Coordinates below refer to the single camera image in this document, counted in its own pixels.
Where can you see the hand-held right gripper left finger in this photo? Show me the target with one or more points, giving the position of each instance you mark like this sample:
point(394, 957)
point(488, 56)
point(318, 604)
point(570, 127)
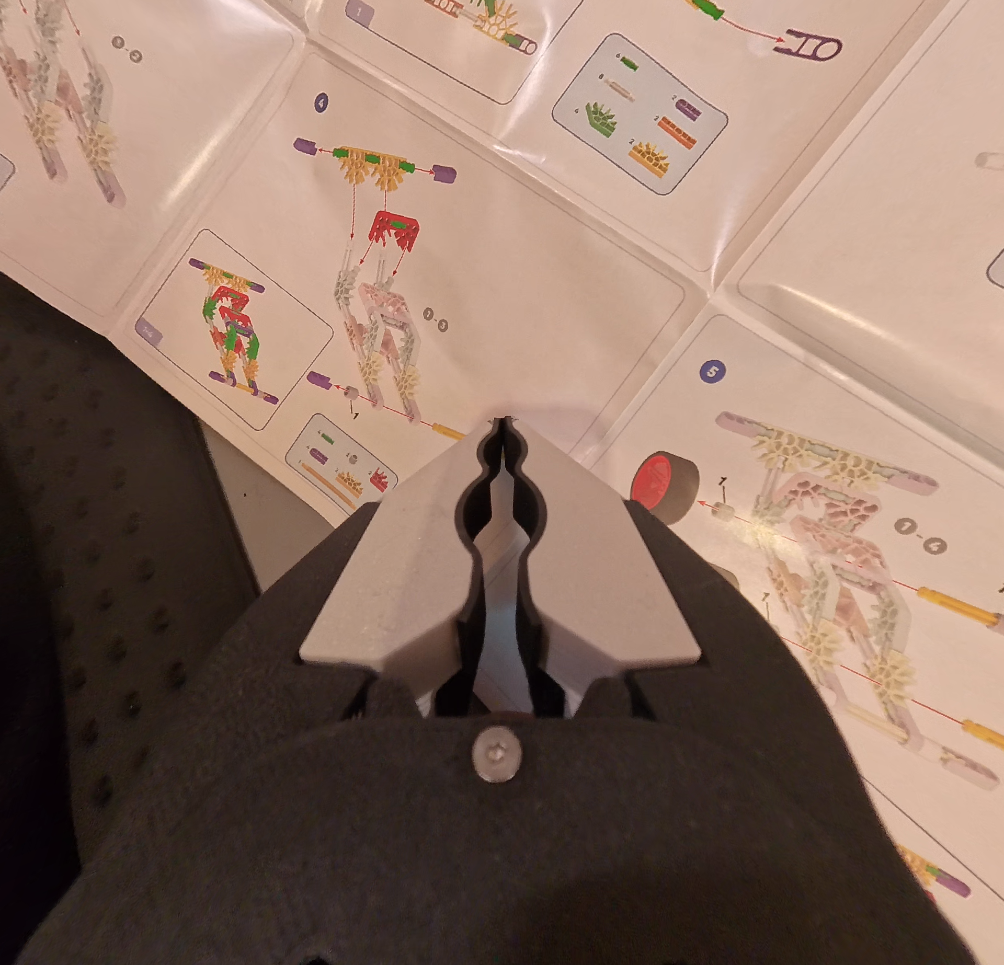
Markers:
point(384, 581)

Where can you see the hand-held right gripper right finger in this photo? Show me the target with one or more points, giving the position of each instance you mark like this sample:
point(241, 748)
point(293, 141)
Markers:
point(612, 581)

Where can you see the toy instruction sheet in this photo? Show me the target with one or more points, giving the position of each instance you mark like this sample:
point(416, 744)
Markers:
point(549, 275)

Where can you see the black perforated pad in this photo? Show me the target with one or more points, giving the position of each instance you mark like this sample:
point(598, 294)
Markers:
point(94, 510)

